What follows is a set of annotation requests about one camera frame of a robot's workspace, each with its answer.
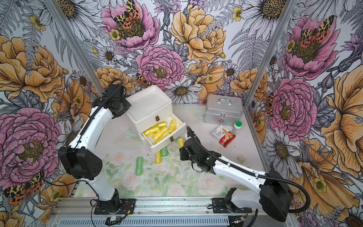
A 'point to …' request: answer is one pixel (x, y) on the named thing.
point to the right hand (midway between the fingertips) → (181, 153)
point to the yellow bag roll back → (172, 126)
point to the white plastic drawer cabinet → (150, 107)
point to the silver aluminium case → (223, 109)
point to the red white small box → (223, 136)
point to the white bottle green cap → (237, 127)
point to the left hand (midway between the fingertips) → (126, 111)
